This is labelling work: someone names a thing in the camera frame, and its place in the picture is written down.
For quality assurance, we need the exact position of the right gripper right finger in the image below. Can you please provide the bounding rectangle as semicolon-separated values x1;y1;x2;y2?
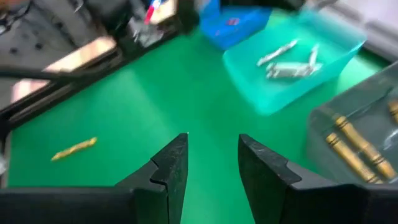
238;134;398;224

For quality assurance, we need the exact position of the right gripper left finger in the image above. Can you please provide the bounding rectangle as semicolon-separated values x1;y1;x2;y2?
0;133;190;224

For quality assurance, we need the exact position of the grey translucent plastic bin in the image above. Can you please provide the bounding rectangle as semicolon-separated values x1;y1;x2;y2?
306;62;398;187

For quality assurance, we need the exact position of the green table mat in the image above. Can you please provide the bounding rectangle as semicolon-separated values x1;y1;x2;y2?
7;9;389;224

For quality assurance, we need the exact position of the teal plastic bin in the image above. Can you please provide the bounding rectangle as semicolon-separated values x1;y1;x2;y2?
222;11;368;116

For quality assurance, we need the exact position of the light wooden table board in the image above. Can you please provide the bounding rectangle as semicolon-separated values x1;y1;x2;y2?
11;0;180;103

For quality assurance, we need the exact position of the blue plastic basket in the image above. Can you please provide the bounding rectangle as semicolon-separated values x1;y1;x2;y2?
198;0;273;51

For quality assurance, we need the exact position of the red marker pen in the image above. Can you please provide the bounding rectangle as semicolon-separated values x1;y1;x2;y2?
143;0;162;25

